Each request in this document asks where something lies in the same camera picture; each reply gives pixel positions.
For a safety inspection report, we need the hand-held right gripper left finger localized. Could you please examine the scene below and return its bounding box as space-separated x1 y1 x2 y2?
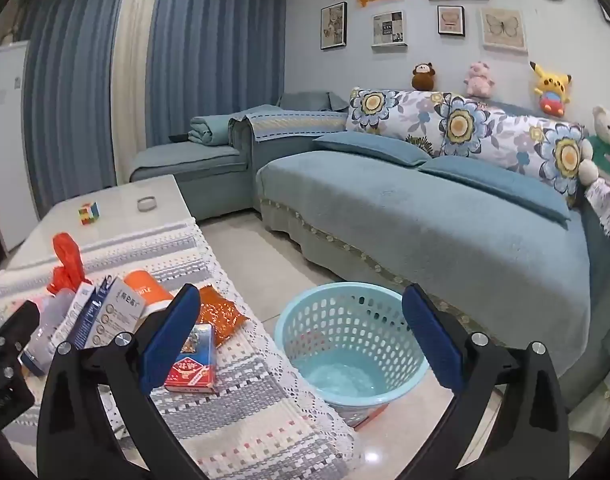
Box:
36 283 207 480

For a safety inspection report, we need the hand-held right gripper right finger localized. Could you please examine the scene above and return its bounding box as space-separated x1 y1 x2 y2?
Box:
402 283 572 480

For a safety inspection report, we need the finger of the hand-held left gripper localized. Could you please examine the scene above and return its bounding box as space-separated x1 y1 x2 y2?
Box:
0 356 36 432
0 300 40 357

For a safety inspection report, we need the clear plastic bottle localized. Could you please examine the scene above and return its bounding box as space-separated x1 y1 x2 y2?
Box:
19 295 78 377

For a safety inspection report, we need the red and blue card box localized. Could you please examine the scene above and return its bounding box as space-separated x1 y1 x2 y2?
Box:
163 322 220 394

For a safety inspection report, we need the orange snack packet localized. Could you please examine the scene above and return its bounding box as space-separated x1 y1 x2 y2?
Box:
195 285 250 349

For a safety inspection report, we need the white medicine box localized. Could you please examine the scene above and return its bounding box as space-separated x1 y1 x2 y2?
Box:
70 276 147 352

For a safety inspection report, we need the orange and white bottle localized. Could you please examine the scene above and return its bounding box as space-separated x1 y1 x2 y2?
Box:
124 270 177 319

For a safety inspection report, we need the blue and white carton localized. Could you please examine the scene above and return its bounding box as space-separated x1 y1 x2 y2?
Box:
52 282 98 343

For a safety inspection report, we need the light blue plastic basket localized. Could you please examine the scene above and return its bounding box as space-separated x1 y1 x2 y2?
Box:
274 282 432 429

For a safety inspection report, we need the striped woven tablecloth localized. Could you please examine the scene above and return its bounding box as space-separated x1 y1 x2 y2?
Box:
0 217 362 480

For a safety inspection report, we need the teal sofa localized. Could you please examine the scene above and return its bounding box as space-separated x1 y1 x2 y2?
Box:
130 91 610 411

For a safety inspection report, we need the colourful puzzle cube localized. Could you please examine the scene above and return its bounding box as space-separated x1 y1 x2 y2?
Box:
76 201 100 226

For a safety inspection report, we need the blue cushion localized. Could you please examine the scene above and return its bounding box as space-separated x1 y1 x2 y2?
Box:
417 155 572 226
312 132 434 167

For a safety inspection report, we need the white refrigerator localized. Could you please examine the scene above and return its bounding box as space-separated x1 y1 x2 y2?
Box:
0 41 38 262

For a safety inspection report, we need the folded teal blanket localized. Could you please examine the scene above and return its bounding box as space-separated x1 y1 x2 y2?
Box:
189 114 237 147

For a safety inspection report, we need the floral pillow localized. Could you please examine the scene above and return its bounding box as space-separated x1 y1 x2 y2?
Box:
437 94 587 209
346 87 453 158

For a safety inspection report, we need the white lace cloth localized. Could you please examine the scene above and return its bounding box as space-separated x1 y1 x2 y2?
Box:
582 177 610 254

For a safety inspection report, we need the blue curtain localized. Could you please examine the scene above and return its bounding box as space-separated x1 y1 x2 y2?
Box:
19 0 130 203
145 0 289 149

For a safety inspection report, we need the teal armrest cover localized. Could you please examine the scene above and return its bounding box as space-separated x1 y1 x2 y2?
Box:
228 105 349 144

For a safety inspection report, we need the brown monkey plush toy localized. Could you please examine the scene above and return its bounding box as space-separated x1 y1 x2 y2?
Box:
411 62 440 92

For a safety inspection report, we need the pink pig plush toy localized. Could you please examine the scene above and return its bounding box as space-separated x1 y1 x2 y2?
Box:
464 61 496 99

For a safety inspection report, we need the white teddy bear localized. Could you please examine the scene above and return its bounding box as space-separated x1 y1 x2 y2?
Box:
578 105 610 187

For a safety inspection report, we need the white curtain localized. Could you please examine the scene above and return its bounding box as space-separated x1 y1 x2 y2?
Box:
112 0 164 189

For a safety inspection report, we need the yellow plush toy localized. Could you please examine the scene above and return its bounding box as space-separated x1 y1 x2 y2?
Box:
529 61 572 119

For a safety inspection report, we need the newspaper print canvas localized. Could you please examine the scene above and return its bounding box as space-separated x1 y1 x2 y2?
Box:
371 10 409 50

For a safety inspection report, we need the white butterfly picture frame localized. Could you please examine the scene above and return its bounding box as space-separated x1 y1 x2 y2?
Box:
480 6 529 55

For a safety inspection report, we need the square black picture frame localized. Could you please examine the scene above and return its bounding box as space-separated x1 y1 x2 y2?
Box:
437 5 466 37

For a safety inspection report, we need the tall black picture frame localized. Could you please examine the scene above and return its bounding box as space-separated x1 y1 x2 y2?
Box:
320 1 348 51

